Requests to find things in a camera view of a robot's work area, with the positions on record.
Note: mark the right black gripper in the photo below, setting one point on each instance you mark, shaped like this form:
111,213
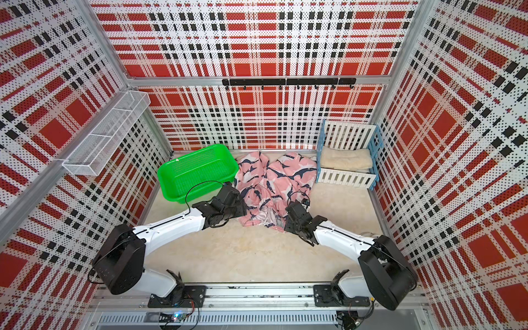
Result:
288,225

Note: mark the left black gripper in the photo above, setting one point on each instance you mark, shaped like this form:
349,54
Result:
241,207

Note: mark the pink shark print shorts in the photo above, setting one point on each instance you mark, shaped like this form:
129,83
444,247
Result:
268,187

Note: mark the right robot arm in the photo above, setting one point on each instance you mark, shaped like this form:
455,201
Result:
387,277

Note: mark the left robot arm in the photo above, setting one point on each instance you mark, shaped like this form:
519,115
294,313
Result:
119,264

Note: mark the green plastic basket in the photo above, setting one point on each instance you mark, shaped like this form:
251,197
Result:
196,174

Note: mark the blue white slatted crate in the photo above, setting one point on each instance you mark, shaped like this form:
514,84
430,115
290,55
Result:
349,136

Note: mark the beige folded towel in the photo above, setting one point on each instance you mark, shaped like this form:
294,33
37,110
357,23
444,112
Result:
351,160

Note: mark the green circuit board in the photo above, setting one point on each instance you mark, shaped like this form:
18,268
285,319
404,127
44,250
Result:
177,317

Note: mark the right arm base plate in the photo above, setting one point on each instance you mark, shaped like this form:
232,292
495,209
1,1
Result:
332,296

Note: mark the aluminium front rail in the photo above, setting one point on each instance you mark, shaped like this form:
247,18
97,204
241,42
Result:
225,296

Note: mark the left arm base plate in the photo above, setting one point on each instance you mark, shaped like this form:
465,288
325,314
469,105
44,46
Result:
181,297

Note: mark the black wall hook rail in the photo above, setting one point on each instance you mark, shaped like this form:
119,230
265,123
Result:
264,82

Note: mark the white wire mesh shelf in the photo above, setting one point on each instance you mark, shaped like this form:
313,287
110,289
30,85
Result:
92,154

